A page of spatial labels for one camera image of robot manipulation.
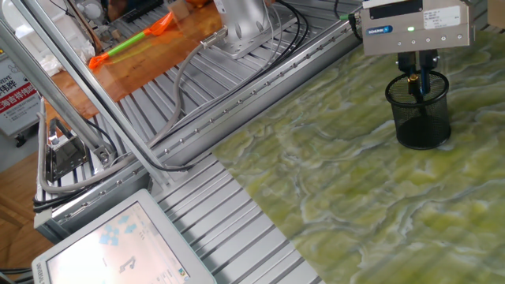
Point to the silver Schunk gripper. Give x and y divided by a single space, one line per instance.
418 37

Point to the black pen with gold trim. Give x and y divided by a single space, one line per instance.
413 78

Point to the black mesh pen holder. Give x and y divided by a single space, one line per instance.
422 130

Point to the cardboard box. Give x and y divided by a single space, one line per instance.
497 12

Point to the green marble pattern mat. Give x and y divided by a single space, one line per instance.
355 197

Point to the glossy wooden board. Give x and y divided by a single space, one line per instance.
158 67

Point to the black keyboard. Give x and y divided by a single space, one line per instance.
144 10

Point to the orange green toy tool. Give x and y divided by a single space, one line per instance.
126 44

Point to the aluminium diagonal brace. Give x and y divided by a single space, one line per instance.
130 134
51 94

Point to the white round device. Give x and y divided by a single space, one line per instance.
92 10

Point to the white teach pendant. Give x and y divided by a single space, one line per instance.
118 244

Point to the white tissue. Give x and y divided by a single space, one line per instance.
51 63

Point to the white red sign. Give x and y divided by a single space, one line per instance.
16 102

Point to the silver conical pedestal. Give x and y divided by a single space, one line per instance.
244 19

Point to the aluminium rail with screws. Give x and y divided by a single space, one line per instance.
221 122

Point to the steel bracket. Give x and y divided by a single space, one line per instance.
65 155

